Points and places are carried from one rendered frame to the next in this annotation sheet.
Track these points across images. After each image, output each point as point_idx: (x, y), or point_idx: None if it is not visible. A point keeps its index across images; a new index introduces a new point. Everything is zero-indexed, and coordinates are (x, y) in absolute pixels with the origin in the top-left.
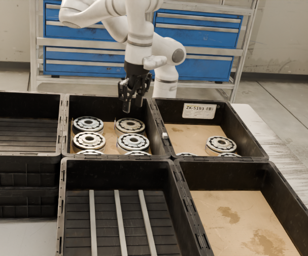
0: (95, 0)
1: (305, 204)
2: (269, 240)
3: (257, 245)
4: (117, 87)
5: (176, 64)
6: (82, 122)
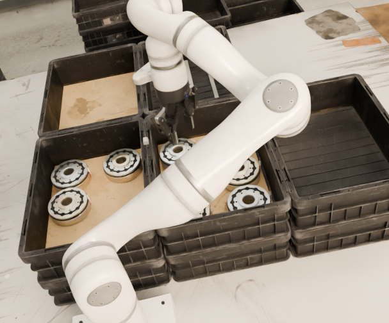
0: (245, 97)
1: None
2: (77, 111)
3: (90, 106)
4: (197, 92)
5: None
6: (256, 196)
